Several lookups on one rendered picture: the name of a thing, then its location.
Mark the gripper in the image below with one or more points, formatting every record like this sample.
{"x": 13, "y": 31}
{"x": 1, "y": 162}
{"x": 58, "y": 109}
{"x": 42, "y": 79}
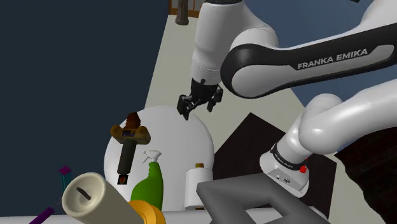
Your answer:
{"x": 203, "y": 90}

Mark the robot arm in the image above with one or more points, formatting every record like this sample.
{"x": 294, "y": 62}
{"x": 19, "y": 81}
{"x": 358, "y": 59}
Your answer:
{"x": 328, "y": 124}

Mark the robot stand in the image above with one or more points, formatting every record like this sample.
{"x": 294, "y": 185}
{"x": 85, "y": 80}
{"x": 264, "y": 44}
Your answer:
{"x": 248, "y": 145}

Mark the white paper roll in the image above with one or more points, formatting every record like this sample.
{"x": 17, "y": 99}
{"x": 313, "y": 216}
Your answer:
{"x": 197, "y": 186}

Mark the brown wooden furniture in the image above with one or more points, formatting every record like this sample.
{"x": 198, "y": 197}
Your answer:
{"x": 182, "y": 9}

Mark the green spray bottle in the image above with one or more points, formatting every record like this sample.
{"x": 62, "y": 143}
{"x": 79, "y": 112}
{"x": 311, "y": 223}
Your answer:
{"x": 149, "y": 189}

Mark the orange round object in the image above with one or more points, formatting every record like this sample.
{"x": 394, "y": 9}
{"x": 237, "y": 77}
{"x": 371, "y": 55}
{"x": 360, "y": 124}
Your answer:
{"x": 152, "y": 214}

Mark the cream cylinder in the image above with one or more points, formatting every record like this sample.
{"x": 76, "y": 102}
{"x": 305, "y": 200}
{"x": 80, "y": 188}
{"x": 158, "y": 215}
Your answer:
{"x": 99, "y": 201}

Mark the teal box with purple top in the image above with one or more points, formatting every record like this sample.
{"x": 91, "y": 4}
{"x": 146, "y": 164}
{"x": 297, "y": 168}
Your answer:
{"x": 64, "y": 178}

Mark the purple stick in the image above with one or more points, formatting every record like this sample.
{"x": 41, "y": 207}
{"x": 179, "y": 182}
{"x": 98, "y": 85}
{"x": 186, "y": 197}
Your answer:
{"x": 43, "y": 216}

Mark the grey angular frame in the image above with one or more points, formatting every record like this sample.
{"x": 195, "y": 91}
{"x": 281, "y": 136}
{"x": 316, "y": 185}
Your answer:
{"x": 229, "y": 192}

